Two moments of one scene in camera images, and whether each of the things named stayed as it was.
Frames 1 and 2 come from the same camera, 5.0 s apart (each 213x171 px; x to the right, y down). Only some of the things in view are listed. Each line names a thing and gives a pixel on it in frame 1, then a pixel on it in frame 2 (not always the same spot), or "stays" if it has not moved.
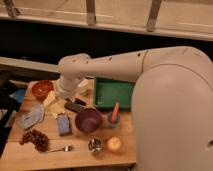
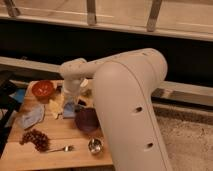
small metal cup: (95, 144) stays
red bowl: (41, 89) stays
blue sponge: (63, 124) to (69, 110)
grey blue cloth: (32, 117) stays
